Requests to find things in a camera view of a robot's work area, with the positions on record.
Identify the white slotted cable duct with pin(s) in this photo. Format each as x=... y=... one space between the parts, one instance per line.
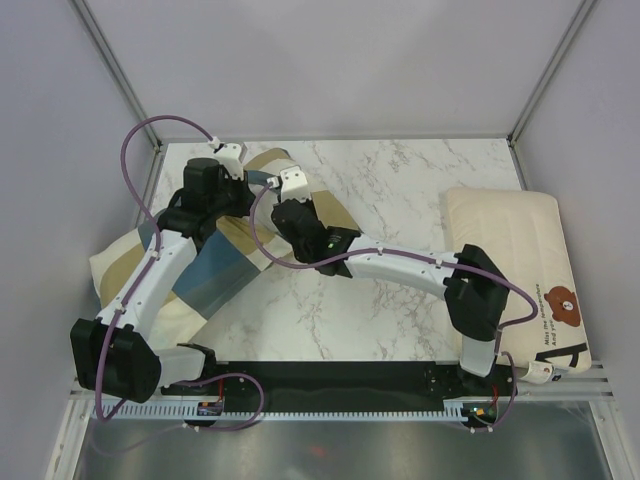
x=193 y=409

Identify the blue beige checkered pillowcase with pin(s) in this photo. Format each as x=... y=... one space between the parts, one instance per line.
x=227 y=263

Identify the cream pillow with bear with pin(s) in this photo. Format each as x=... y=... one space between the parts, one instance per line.
x=521 y=231

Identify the aluminium left frame post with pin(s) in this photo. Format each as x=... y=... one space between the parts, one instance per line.
x=108 y=57

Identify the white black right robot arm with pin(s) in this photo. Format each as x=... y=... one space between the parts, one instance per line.
x=469 y=283

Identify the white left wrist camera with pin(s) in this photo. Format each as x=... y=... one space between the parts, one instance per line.
x=230 y=156

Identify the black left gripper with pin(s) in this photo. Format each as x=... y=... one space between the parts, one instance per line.
x=243 y=191

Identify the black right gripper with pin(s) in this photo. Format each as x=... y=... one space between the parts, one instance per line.
x=308 y=203

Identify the aluminium frame post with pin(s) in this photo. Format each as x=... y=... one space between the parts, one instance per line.
x=570 y=35
x=108 y=57

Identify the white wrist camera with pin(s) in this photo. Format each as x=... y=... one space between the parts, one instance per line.
x=230 y=156
x=290 y=184

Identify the aluminium extrusion rail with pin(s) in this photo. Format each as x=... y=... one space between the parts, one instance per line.
x=592 y=381

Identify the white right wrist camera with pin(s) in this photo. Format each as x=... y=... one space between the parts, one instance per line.
x=290 y=184

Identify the aluminium right frame post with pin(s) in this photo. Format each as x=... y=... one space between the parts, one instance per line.
x=570 y=35

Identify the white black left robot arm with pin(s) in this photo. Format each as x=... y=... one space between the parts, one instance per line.
x=112 y=353

